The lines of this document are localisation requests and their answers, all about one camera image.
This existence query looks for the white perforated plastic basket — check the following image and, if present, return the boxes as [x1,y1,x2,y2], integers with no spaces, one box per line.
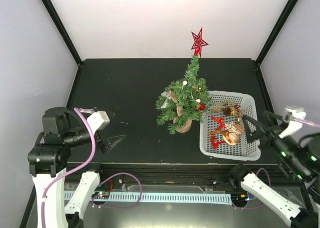
[199,91,261,161]

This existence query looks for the red berry gold ornament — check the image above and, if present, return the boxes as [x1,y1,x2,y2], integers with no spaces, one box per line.
[196,86,207,111]

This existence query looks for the silver mesh bow ornament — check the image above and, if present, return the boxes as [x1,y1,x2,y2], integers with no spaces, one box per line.
[160,91,171,109]

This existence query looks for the burlap bow ornament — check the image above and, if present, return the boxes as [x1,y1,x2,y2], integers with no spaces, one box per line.
[169,90,183,117]

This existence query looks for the small green christmas tree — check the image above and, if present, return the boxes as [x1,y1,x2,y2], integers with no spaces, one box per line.
[155,56,211,135]

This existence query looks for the white bulb string lights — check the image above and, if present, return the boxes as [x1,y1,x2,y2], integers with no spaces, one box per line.
[182,80,201,103]

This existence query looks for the red star tree topper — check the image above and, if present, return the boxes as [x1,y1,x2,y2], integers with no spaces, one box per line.
[191,27,209,58]

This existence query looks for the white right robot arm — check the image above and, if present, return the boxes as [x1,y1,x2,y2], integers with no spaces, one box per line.
[112,109,320,228]

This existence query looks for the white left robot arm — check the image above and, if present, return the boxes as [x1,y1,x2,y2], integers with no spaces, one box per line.
[27,107,125,228]

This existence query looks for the wooden round ornament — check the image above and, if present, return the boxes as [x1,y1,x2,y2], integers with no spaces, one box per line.
[222,130,241,146]

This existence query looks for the gold bell ornament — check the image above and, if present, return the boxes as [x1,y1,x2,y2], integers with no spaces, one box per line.
[230,104,244,124]

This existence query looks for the pine cone ornament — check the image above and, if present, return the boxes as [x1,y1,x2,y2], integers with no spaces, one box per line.
[222,107,231,116]

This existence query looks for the red bow ornament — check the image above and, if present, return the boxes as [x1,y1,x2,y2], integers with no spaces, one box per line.
[211,116,225,128]

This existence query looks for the wooden letters ornament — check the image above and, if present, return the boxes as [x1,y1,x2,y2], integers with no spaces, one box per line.
[211,102,225,113]

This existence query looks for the left circuit board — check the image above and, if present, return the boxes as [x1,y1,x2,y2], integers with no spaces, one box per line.
[91,191,110,199]

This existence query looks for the circuit board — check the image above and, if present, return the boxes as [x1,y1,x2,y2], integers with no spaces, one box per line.
[91,191,110,199]
[231,194,256,202]

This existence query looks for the right circuit board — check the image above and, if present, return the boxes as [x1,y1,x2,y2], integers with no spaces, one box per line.
[231,194,256,202]

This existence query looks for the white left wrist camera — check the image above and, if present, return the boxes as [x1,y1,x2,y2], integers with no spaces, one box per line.
[86,111,110,134]

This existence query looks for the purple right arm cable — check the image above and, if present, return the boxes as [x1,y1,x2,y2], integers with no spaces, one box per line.
[298,119,320,129]

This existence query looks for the white slotted cable duct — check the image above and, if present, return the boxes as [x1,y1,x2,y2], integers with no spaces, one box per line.
[63,190,233,205]

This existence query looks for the left black frame post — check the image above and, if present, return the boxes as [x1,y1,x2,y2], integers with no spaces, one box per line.
[41,0,83,66]

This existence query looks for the black frame post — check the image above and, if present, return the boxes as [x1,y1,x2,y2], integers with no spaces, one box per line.
[41,0,83,66]
[255,0,299,66]

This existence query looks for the right black frame post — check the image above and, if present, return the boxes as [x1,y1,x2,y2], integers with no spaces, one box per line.
[255,0,299,66]

